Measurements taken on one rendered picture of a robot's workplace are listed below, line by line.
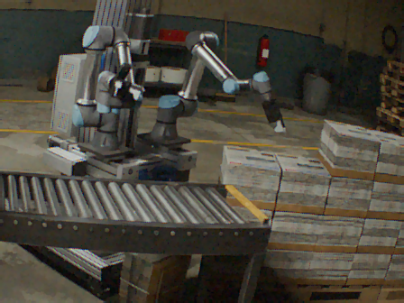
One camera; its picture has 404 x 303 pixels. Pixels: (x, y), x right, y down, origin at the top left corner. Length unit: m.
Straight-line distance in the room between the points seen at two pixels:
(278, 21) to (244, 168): 7.41
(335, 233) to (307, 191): 0.32
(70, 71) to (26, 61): 5.97
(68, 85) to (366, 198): 1.86
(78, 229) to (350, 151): 1.66
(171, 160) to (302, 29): 7.46
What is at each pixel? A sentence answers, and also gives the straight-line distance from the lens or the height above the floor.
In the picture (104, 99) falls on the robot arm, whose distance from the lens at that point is 2.91.
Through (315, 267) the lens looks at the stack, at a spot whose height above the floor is 0.27.
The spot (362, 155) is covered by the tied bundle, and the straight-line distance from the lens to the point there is 3.42.
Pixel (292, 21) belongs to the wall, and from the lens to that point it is 10.69.
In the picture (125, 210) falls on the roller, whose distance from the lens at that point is 2.52.
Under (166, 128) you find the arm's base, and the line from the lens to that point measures 3.60.
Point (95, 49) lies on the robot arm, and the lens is 3.10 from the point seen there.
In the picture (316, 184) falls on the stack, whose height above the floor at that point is 0.77.
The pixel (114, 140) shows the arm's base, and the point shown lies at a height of 0.87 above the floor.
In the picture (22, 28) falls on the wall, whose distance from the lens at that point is 9.48.
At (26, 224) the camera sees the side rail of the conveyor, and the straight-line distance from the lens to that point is 2.30.
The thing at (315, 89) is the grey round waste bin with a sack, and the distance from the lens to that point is 10.36.
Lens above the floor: 1.67
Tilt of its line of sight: 14 degrees down
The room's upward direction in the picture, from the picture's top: 9 degrees clockwise
